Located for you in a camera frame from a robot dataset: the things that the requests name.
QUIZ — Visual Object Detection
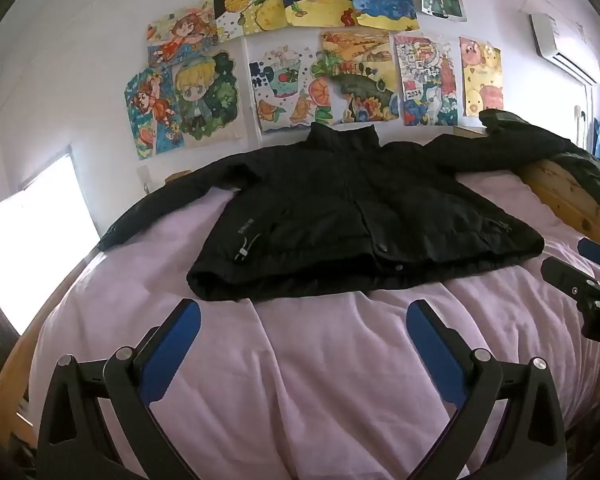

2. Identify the swimming girl drawing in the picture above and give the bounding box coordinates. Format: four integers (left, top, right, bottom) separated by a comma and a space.
124, 66, 187, 161

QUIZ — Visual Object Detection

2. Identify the colourful city drawing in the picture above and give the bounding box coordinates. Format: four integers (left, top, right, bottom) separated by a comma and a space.
393, 31, 464, 127

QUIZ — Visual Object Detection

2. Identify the black padded jacket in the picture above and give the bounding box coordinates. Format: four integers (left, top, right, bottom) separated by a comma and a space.
96, 122, 551, 303

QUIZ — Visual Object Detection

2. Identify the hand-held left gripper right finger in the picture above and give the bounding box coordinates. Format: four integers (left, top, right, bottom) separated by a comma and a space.
406, 298, 569, 480

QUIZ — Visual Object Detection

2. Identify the pink bed sheet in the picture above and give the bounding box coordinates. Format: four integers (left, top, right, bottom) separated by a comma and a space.
27, 170, 600, 480

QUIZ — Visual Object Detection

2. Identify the yellow moon drawing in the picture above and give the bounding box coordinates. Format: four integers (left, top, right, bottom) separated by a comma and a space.
211, 0, 287, 43

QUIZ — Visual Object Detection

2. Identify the fruit drink drawing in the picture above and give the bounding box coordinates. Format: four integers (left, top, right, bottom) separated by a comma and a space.
248, 44, 332, 134

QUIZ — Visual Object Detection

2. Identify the pink pigs drawing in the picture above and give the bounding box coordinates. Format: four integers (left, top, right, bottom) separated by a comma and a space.
458, 36, 504, 119

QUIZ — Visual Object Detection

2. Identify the orange-haired girl drawing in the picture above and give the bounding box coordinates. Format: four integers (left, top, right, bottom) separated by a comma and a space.
146, 6, 219, 67

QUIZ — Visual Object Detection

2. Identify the wooden bed frame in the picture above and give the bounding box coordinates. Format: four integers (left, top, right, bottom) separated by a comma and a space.
0, 127, 600, 453

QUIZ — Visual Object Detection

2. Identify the white air conditioner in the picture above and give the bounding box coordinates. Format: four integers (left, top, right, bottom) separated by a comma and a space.
529, 12, 600, 85

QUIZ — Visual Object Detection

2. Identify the bright window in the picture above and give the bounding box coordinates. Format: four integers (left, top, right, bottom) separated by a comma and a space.
0, 152, 102, 336

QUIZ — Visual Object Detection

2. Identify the dark green jacket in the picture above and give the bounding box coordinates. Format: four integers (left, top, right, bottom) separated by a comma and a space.
479, 108, 600, 207

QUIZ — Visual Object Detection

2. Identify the turtle landscape drawing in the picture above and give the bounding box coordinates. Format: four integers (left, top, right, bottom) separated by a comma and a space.
320, 29, 401, 127

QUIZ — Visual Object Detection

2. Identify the blond-haired child drawing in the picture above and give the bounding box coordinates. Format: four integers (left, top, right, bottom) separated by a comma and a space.
172, 49, 247, 149

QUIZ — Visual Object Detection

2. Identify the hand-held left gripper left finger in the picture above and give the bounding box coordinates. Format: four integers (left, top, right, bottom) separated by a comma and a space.
36, 298, 202, 480

